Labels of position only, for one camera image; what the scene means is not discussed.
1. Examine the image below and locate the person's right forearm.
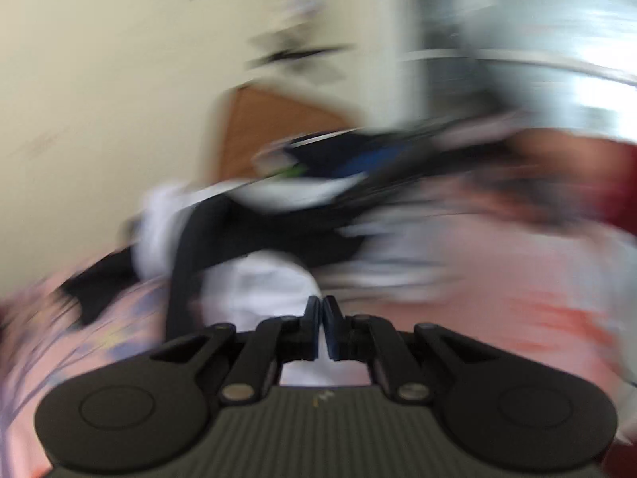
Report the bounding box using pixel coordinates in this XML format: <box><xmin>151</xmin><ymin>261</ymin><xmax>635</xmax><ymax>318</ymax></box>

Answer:
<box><xmin>508</xmin><ymin>127</ymin><xmax>637</xmax><ymax>240</ymax></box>

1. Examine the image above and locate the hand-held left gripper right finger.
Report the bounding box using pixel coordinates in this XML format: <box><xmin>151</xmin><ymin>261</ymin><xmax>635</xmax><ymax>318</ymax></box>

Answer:
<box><xmin>322</xmin><ymin>296</ymin><xmax>498</xmax><ymax>405</ymax></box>

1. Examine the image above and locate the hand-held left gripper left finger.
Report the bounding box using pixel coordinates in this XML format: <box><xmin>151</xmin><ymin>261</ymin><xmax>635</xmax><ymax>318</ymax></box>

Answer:
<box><xmin>149</xmin><ymin>295</ymin><xmax>322</xmax><ymax>405</ymax></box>

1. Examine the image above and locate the white shirt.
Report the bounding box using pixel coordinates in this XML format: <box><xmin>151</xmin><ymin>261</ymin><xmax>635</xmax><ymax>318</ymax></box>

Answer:
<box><xmin>137</xmin><ymin>182</ymin><xmax>329</xmax><ymax>389</ymax></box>

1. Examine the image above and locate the pink printed bedsheet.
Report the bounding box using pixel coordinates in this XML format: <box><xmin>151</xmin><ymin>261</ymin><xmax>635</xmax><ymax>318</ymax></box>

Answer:
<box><xmin>0</xmin><ymin>174</ymin><xmax>637</xmax><ymax>478</ymax></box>

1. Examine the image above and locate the black garment green trim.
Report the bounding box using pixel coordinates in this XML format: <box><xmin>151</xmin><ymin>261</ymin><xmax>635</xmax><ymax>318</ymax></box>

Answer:
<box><xmin>60</xmin><ymin>127</ymin><xmax>523</xmax><ymax>329</ymax></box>

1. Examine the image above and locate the black tape cross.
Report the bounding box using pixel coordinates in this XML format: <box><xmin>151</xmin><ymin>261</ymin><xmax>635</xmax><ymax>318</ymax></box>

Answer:
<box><xmin>246</xmin><ymin>42</ymin><xmax>356</xmax><ymax>83</ymax></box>

